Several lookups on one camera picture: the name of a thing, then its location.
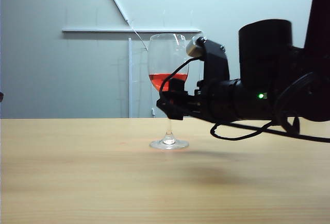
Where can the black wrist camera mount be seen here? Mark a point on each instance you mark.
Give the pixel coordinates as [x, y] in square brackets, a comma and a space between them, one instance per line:
[215, 61]

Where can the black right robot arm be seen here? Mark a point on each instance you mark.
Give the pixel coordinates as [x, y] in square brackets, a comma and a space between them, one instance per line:
[265, 61]

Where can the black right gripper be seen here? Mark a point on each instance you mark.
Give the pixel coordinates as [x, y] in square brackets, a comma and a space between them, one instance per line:
[219, 100]

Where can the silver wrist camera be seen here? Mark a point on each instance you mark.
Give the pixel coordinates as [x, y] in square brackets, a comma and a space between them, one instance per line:
[194, 49]

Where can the white horizontal wall rail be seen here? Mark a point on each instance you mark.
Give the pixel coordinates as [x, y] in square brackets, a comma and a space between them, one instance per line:
[103, 30]

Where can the clear wine glass red liquid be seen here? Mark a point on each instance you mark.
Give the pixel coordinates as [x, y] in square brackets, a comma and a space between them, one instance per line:
[157, 79]

